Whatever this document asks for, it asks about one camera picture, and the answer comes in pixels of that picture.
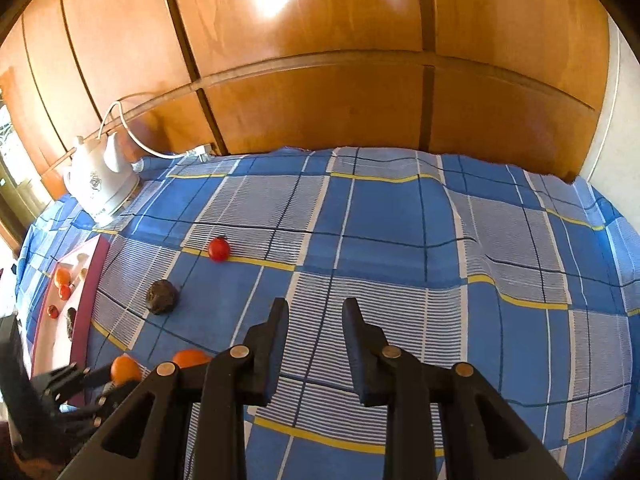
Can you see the dark wrinkled passion fruit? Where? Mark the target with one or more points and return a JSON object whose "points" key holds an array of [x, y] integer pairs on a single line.
{"points": [[71, 319], [161, 297]]}

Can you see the red cherry tomato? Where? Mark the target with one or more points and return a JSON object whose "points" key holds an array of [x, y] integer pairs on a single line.
{"points": [[65, 291], [52, 311], [219, 249]]}

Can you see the orange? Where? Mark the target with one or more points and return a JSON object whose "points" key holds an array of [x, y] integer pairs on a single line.
{"points": [[125, 369], [62, 276], [190, 358]]}

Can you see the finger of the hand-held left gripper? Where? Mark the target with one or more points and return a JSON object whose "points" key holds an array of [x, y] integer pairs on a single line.
{"points": [[82, 422], [70, 380]]}

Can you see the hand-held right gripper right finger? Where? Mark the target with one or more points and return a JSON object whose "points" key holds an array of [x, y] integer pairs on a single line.
{"points": [[357, 360]]}

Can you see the white power plug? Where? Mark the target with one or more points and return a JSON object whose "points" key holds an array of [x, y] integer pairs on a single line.
{"points": [[202, 150]]}

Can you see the wooden door with glass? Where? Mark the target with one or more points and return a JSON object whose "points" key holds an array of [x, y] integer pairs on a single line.
{"points": [[12, 160]]}

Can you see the white ceramic electric kettle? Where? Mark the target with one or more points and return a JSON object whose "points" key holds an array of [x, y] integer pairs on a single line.
{"points": [[100, 185]]}

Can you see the wooden panelled wardrobe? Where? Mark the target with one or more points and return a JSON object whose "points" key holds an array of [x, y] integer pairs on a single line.
{"points": [[325, 110]]}

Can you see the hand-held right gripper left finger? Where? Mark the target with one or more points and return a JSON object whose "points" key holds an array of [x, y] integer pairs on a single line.
{"points": [[272, 355]]}

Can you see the pink cardboard box tray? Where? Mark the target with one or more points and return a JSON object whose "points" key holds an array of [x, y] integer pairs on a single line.
{"points": [[50, 345]]}

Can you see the blue plaid bedsheet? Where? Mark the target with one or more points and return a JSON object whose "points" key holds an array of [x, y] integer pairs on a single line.
{"points": [[400, 285]]}

